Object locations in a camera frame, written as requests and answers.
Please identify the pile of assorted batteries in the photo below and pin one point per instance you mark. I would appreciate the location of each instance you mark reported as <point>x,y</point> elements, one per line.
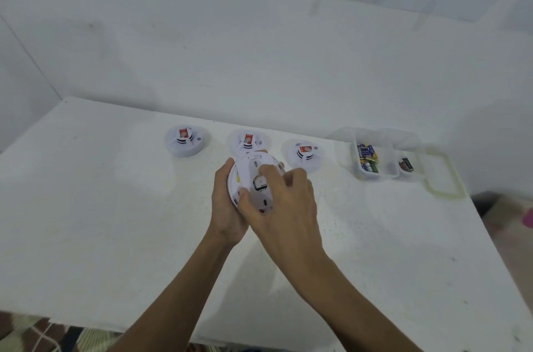
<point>368,158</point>

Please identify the clear lid with green rim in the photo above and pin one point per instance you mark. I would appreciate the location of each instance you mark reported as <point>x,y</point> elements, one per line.
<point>458,185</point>

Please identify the person's right forearm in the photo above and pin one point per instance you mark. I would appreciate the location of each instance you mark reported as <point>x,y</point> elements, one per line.
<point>358,310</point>

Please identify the person's left forearm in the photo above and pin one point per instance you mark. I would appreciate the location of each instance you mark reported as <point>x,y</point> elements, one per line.
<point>170,302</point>

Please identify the person's left hand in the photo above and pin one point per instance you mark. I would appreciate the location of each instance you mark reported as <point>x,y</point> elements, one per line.
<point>222,214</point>

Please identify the cream fabric with pink dots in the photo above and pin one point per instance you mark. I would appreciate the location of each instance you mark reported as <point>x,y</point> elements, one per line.
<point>512,231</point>

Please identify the person's right hand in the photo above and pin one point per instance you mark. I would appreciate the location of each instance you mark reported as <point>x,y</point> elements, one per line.
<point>291,222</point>

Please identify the black battery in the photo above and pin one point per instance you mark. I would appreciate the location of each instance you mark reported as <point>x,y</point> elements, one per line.
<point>409,163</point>

